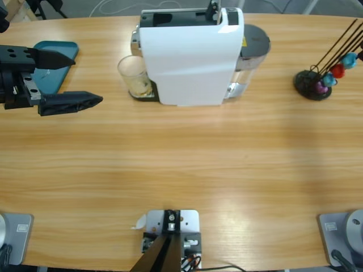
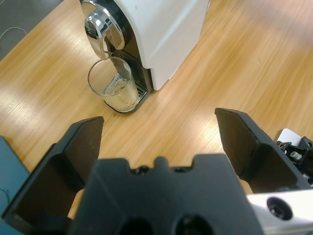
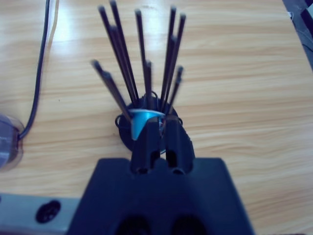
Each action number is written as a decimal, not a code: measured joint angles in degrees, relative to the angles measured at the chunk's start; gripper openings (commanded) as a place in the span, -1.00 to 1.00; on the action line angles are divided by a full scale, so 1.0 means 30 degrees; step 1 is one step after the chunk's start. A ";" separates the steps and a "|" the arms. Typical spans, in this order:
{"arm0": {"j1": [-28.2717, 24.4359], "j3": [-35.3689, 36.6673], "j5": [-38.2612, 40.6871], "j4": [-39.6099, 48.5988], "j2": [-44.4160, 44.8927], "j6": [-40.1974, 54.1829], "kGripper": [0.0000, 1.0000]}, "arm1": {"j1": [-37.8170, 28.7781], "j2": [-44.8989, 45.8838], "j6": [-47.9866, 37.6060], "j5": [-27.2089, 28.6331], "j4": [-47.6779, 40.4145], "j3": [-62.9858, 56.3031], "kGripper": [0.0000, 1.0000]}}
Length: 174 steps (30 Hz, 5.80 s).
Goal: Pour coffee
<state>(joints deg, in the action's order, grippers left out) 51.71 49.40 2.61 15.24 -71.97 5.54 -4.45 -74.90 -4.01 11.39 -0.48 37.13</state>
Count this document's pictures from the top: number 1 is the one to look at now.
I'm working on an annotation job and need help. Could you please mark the black drip tray metal grid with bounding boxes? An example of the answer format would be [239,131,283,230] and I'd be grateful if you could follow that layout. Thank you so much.
[129,80,160,103]

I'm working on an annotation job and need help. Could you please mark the clear glass cup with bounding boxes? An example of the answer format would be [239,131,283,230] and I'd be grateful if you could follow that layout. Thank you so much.
[117,54,154,99]

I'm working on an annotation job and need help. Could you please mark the clear water tank grey lid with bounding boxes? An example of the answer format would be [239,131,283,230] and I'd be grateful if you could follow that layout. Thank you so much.
[223,24,272,100]

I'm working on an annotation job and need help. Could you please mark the white floor cable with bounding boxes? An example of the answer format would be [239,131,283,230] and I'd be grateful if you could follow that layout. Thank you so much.
[90,0,184,16]

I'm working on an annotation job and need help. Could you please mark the red coffee capsule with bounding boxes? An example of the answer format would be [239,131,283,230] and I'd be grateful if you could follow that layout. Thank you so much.
[331,64,347,79]

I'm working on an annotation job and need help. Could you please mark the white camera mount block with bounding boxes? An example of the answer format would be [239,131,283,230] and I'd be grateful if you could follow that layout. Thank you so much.
[144,209,202,270]

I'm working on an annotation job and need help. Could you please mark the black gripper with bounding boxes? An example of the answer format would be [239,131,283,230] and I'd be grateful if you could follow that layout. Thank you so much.
[0,44,104,117]

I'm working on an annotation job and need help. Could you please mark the black base cable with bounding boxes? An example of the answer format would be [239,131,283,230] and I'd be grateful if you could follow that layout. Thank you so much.
[331,249,357,272]
[0,244,14,266]

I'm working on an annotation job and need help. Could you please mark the blue coffee capsule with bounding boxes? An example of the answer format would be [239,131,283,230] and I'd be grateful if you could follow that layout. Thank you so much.
[323,73,338,88]
[340,52,358,70]

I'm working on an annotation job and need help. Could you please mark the white metal frame leg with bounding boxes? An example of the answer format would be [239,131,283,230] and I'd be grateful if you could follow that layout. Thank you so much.
[303,0,323,15]

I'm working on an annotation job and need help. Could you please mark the white paper tape label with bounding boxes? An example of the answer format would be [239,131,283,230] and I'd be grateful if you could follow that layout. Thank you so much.
[130,214,147,230]

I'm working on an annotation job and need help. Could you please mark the thin black cable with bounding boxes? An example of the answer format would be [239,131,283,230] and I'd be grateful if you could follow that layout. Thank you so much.
[198,264,249,272]

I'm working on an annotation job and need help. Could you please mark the dark camera post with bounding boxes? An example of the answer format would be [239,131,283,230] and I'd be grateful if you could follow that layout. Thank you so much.
[130,209,182,272]

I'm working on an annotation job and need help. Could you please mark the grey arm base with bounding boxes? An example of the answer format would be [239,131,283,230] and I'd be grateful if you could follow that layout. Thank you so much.
[0,212,34,266]
[316,209,363,267]

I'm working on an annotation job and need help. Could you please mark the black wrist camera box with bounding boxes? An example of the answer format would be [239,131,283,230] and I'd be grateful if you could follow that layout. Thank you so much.
[0,5,11,33]

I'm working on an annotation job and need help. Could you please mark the light wooden box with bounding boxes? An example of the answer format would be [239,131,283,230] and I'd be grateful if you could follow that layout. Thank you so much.
[0,0,38,25]

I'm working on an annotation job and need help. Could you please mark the black capsule holder with rods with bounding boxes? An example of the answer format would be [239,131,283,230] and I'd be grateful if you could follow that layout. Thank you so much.
[293,18,363,101]

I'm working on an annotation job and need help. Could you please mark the white capsule coffee machine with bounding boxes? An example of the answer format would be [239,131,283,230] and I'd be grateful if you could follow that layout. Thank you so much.
[130,7,245,108]

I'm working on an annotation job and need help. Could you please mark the black chair legs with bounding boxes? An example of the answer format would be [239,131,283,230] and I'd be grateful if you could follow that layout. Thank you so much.
[25,0,69,20]

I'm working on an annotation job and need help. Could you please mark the purple coffee capsule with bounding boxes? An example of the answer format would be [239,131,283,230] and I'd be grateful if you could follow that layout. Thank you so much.
[315,80,330,94]

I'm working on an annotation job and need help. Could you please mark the orange wire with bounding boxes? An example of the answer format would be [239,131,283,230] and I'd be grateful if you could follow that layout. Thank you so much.
[181,253,202,270]

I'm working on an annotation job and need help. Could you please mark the teal plastic tray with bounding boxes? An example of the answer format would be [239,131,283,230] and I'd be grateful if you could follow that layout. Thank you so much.
[29,41,80,96]

